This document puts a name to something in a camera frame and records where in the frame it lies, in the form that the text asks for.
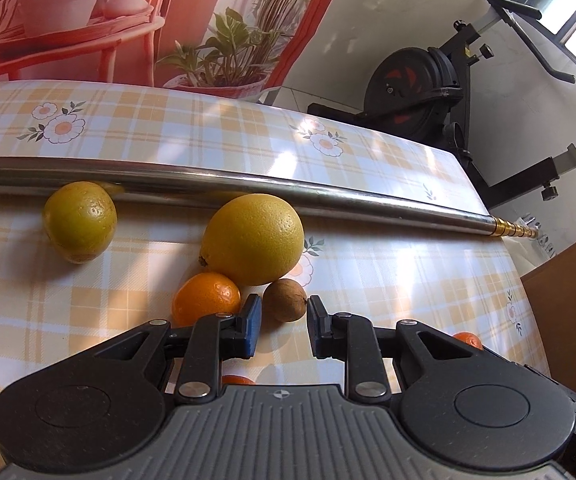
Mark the printed backdrop cloth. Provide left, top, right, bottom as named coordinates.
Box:
left=0, top=0, right=353, bottom=106

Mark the checked floral tablecloth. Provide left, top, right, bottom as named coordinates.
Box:
left=0, top=80, right=554, bottom=466

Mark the telescopic metal pole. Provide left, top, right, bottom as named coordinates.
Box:
left=0, top=156, right=539, bottom=240

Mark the brown wooden panel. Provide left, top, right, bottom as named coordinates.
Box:
left=518, top=230, right=576, bottom=421

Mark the yellow-green round fruit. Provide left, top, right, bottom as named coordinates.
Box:
left=42, top=181, right=118, bottom=265

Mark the black exercise bike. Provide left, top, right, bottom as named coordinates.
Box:
left=308, top=0, right=576, bottom=211

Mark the yellow orange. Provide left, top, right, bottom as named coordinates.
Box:
left=199, top=193, right=305, bottom=287

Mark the brown kiwi fruit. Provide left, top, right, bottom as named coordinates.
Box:
left=263, top=279, right=309, bottom=323

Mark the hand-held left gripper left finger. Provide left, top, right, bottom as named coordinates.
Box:
left=70, top=293, right=263, bottom=406

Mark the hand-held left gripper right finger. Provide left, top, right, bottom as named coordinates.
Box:
left=307, top=296, right=506, bottom=406

